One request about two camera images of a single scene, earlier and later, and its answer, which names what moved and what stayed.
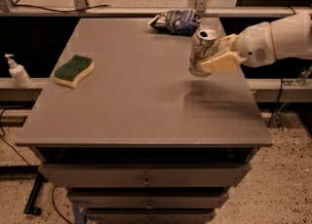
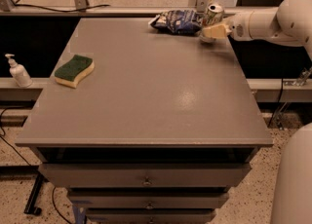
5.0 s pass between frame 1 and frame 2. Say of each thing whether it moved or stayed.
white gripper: moved
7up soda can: moved
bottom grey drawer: stayed
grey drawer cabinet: stayed
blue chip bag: stayed
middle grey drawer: stayed
